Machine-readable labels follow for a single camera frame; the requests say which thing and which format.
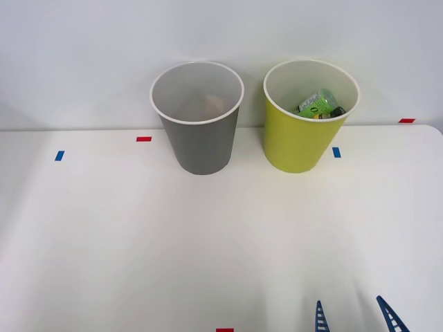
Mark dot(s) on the yellow-green plastic waste bin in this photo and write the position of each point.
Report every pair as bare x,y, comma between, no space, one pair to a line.
294,141

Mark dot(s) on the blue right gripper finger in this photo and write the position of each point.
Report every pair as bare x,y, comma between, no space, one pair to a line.
322,320
392,318

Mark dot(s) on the green label plastic bottle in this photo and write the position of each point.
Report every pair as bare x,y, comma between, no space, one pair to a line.
313,103

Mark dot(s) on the grey plastic waste bin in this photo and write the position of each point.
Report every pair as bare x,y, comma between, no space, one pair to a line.
200,145

